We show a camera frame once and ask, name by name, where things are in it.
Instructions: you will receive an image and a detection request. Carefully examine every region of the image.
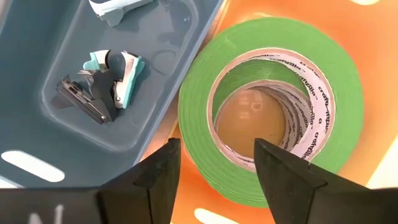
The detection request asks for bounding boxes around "wide green tape roll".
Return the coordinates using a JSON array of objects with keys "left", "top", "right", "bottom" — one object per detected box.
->
[{"left": 177, "top": 17, "right": 365, "bottom": 208}]

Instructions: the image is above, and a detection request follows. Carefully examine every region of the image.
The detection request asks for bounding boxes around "teal plastic bin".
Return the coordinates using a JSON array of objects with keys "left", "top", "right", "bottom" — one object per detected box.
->
[{"left": 0, "top": 0, "right": 224, "bottom": 189}]

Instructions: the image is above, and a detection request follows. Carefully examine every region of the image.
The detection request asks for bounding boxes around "yellow plastic bin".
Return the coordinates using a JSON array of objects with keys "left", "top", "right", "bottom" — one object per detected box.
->
[{"left": 139, "top": 0, "right": 398, "bottom": 224}]

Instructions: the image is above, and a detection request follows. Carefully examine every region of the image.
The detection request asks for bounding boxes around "black metal staple remover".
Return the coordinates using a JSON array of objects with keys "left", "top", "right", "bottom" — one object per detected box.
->
[{"left": 55, "top": 74, "right": 113, "bottom": 126}]

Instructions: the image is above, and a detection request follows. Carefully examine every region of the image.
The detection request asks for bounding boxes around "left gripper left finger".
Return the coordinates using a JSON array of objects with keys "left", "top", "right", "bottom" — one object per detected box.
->
[{"left": 0, "top": 138, "right": 182, "bottom": 224}]

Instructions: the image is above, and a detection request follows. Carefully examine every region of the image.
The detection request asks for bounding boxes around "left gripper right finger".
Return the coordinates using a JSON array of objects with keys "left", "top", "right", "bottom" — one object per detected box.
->
[{"left": 253, "top": 138, "right": 398, "bottom": 224}]

